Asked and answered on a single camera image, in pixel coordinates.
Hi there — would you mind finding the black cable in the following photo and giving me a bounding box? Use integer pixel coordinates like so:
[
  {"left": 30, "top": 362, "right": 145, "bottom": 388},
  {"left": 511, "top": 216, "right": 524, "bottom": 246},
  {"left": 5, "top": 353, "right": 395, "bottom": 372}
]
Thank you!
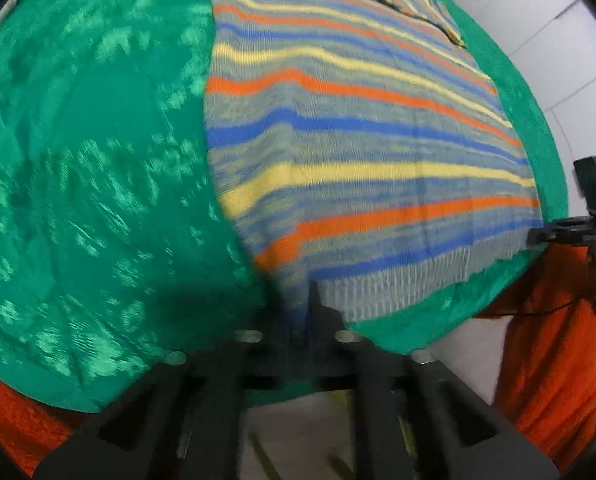
[{"left": 488, "top": 275, "right": 596, "bottom": 319}]

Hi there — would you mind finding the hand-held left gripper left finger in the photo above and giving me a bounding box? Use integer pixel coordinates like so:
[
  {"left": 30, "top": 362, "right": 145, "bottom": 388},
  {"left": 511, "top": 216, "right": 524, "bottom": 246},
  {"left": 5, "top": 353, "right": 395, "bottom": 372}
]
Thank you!
[{"left": 33, "top": 304, "right": 310, "bottom": 480}]

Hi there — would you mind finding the person's orange clothing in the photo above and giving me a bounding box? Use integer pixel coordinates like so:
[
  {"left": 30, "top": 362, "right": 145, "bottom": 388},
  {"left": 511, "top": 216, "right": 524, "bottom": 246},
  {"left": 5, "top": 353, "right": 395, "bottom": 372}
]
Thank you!
[{"left": 0, "top": 365, "right": 79, "bottom": 478}]

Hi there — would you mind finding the green blanket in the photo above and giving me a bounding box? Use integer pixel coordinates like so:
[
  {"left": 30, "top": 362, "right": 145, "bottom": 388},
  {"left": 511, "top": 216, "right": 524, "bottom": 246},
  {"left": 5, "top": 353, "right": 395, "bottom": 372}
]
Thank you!
[{"left": 0, "top": 0, "right": 570, "bottom": 413}]

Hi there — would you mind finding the striped knit sweater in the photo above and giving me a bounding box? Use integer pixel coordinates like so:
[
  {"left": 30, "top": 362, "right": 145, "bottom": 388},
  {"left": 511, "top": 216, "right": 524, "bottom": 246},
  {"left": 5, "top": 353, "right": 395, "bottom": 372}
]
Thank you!
[{"left": 203, "top": 0, "right": 545, "bottom": 323}]

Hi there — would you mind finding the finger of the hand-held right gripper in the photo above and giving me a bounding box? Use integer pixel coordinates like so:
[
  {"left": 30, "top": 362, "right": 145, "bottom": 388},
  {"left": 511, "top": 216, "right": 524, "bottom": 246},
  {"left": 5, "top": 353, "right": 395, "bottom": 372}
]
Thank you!
[{"left": 527, "top": 216, "right": 595, "bottom": 249}]

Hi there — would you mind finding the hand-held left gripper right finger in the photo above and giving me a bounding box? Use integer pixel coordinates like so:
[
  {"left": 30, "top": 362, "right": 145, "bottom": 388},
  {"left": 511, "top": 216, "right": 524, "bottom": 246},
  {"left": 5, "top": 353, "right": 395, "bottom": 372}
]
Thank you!
[{"left": 308, "top": 281, "right": 561, "bottom": 480}]

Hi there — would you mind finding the white wardrobe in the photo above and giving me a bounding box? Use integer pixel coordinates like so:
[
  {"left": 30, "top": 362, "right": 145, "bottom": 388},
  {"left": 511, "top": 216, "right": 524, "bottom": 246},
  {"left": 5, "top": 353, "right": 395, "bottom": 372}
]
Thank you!
[{"left": 410, "top": 0, "right": 596, "bottom": 221}]

